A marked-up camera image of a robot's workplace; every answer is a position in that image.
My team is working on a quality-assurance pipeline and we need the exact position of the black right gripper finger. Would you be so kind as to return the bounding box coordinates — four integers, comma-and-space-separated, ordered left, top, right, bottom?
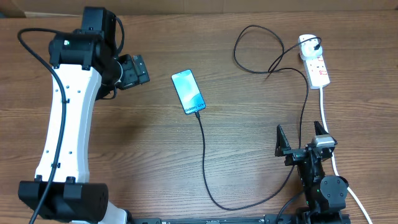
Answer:
275, 125, 292, 157
314, 121, 329, 136

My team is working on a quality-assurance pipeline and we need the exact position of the black smartphone with blue screen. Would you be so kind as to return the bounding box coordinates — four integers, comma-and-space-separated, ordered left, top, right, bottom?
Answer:
171, 69, 206, 114

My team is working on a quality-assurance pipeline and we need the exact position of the black USB charging cable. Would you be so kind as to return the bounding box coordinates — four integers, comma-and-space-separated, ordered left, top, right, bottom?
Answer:
194, 24, 323, 212

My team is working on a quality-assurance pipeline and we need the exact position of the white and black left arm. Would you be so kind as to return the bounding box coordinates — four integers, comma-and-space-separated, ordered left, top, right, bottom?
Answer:
18, 7, 150, 223

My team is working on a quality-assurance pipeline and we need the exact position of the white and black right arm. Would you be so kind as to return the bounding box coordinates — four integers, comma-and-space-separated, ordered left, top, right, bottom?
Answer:
275, 121, 351, 224

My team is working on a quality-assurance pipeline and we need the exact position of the white charger plug adapter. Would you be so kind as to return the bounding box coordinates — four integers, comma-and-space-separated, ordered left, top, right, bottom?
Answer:
298, 34, 323, 61

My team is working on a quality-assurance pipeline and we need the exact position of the white power strip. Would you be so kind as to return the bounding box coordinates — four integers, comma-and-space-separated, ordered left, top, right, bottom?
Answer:
303, 55, 330, 89

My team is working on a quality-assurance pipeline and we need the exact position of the white power strip cord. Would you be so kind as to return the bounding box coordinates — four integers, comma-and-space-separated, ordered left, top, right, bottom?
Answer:
318, 86, 374, 224

